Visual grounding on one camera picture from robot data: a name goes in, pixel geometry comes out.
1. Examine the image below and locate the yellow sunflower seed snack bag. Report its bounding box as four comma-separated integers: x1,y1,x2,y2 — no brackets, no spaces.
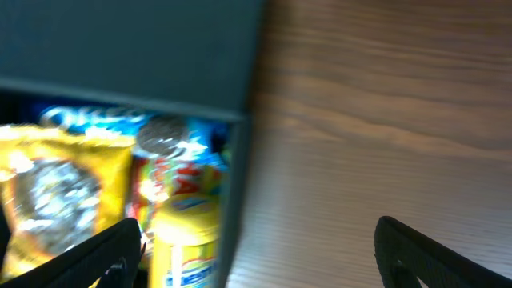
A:
1,125,134,282

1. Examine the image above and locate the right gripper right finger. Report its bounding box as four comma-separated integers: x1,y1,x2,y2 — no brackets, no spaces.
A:
374,216,511,288

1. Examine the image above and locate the dark green hinged gift box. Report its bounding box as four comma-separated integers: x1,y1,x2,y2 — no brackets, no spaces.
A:
1,0,265,287

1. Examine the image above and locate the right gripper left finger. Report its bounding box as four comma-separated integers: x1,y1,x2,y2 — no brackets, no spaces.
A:
1,218,142,288

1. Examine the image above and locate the yellow Mentos gum bottle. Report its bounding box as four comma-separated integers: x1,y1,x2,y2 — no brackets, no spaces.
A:
149,195,219,288

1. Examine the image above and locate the blue Oreo cookie pack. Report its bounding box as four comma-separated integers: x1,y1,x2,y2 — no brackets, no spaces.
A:
26,102,228,170

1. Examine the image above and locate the green Haribo gummy worms bag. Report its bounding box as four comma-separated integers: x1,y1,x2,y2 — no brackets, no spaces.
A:
126,156,226,244

